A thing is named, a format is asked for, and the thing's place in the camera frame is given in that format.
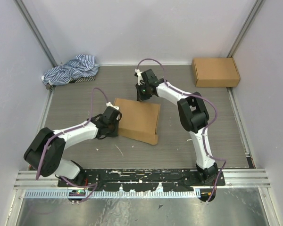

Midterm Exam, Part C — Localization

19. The brown cardboard box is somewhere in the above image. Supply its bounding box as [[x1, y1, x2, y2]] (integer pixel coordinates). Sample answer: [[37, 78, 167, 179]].
[[191, 57, 240, 88], [114, 98, 160, 145]]

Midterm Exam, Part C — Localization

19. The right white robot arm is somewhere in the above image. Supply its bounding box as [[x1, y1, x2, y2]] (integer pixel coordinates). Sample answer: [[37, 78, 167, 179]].
[[134, 69, 218, 186]]

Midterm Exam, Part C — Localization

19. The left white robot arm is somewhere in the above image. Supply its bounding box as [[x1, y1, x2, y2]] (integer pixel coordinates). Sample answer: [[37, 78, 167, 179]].
[[24, 103, 122, 187]]

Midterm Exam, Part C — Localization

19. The folded brown cardboard box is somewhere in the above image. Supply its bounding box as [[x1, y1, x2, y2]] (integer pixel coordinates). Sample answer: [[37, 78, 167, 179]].
[[191, 57, 240, 88]]

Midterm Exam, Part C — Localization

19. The blue striped cloth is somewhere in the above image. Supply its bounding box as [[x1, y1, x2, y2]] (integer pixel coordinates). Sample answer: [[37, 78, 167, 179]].
[[41, 54, 100, 89]]

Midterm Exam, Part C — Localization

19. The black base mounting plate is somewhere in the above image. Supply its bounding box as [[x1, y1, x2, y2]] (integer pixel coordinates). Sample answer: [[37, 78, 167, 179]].
[[58, 169, 225, 192]]

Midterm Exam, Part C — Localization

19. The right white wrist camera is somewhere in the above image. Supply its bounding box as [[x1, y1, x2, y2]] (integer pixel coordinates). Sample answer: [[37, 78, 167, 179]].
[[134, 69, 144, 86]]

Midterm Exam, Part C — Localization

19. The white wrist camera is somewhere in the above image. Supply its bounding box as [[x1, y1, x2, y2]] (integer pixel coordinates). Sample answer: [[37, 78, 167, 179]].
[[134, 69, 144, 86], [106, 102, 119, 111]]

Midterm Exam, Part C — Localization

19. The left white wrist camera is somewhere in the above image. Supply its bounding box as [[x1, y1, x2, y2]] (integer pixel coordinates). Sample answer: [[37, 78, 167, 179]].
[[106, 102, 119, 111]]

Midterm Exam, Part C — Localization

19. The slotted cable duct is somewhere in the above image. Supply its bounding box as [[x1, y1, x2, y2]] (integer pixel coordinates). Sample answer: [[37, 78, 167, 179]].
[[25, 189, 200, 199]]

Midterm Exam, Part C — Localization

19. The aluminium front rail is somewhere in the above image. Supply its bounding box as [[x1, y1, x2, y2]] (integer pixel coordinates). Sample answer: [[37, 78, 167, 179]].
[[14, 169, 271, 189]]

